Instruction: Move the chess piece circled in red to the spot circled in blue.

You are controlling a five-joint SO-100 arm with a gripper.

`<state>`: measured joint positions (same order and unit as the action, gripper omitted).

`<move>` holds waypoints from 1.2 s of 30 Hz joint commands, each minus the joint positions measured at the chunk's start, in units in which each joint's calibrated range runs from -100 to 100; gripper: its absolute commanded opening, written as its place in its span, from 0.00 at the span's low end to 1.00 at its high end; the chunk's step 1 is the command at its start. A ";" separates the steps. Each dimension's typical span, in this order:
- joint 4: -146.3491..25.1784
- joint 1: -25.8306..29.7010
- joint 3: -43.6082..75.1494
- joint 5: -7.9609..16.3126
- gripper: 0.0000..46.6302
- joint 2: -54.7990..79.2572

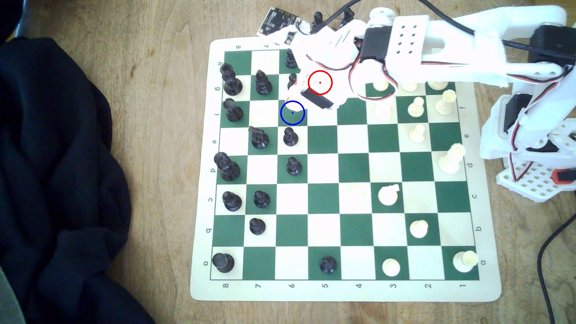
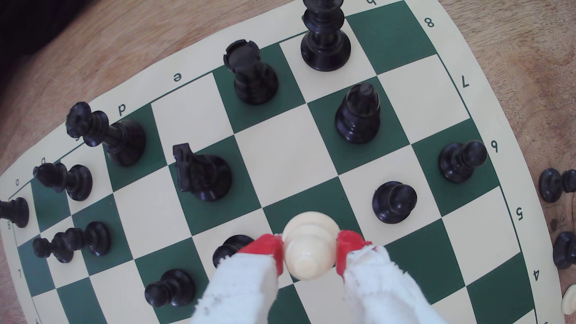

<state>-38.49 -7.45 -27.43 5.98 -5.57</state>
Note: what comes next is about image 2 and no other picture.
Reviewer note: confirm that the black chess king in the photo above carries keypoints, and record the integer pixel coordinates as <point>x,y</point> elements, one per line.
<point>325,45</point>

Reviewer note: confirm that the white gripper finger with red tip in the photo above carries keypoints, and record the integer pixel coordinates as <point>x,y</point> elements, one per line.
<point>378,292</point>
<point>243,288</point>

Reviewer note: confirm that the black chess rook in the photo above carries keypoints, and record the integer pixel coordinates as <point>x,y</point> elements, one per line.
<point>254,81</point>
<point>18,211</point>

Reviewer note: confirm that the black chess queen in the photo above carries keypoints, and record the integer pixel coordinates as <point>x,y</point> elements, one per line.
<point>123,141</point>

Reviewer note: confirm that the white chess pawn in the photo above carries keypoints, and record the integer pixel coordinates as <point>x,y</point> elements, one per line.
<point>570,300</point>
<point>310,247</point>

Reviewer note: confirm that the green and cream chess mat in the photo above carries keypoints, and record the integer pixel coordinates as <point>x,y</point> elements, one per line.
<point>288,148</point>

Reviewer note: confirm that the black chess knight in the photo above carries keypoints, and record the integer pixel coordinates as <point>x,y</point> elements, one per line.
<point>207,175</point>
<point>566,249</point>

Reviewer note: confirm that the black chess pawn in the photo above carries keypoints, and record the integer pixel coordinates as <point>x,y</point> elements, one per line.
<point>56,249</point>
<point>227,249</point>
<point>180,285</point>
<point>96,238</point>
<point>456,162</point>
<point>551,184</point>
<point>391,204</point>

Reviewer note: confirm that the black chess bishop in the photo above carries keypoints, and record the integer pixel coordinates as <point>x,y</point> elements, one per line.
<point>76,182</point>
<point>357,117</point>

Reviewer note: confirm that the black fabric jacket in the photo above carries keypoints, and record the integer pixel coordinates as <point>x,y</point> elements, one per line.
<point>27,18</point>

